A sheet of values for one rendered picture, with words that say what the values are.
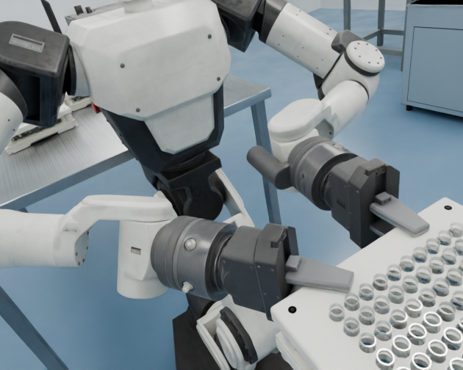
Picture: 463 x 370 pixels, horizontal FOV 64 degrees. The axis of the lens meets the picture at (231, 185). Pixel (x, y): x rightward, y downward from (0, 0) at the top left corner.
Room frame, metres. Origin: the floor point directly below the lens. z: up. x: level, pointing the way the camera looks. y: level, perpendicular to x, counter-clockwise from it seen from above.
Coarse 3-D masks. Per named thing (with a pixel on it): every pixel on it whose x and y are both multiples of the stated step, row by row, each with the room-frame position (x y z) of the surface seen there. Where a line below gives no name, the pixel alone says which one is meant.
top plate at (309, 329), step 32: (448, 224) 0.27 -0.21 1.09; (352, 256) 0.25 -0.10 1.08; (384, 256) 0.24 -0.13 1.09; (352, 288) 0.22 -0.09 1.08; (288, 320) 0.20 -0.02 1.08; (320, 320) 0.19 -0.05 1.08; (416, 320) 0.17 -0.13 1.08; (320, 352) 0.16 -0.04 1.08; (352, 352) 0.16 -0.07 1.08; (416, 352) 0.15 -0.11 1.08; (448, 352) 0.14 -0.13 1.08
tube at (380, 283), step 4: (376, 276) 0.22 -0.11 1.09; (380, 276) 0.22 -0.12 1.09; (384, 276) 0.22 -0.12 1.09; (376, 280) 0.22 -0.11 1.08; (380, 280) 0.22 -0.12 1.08; (384, 280) 0.22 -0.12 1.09; (376, 284) 0.21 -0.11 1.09; (380, 284) 0.21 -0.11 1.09; (384, 284) 0.21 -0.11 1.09; (376, 288) 0.21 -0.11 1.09; (380, 288) 0.21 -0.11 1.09; (384, 288) 0.21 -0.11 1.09
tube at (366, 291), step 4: (364, 284) 0.21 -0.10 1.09; (368, 284) 0.21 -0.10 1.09; (360, 288) 0.21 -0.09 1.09; (364, 288) 0.21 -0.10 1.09; (368, 288) 0.21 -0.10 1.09; (372, 288) 0.21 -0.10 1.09; (360, 292) 0.20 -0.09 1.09; (364, 292) 0.21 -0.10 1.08; (368, 292) 0.21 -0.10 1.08; (372, 292) 0.20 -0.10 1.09; (360, 296) 0.20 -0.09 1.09; (364, 296) 0.20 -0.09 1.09; (368, 296) 0.20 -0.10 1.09; (372, 296) 0.20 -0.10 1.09; (364, 300) 0.20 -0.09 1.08; (368, 300) 0.20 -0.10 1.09
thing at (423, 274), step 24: (456, 240) 0.24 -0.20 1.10; (432, 264) 0.22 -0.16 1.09; (408, 288) 0.20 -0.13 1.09; (432, 288) 0.20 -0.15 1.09; (360, 312) 0.18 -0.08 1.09; (384, 312) 0.18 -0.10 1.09; (408, 312) 0.18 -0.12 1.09; (432, 312) 0.17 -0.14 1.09; (384, 336) 0.16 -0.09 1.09; (408, 336) 0.16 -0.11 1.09; (456, 336) 0.15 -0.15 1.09; (432, 360) 0.14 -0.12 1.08; (456, 360) 0.13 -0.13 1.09
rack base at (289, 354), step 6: (276, 336) 0.22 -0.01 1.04; (276, 342) 0.22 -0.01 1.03; (282, 342) 0.21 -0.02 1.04; (282, 348) 0.21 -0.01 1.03; (288, 348) 0.20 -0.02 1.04; (288, 354) 0.20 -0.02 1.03; (294, 354) 0.19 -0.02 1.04; (300, 354) 0.19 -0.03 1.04; (288, 360) 0.20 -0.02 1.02; (294, 360) 0.19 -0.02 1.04; (300, 360) 0.19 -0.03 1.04; (294, 366) 0.19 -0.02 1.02; (300, 366) 0.18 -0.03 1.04; (306, 366) 0.18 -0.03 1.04
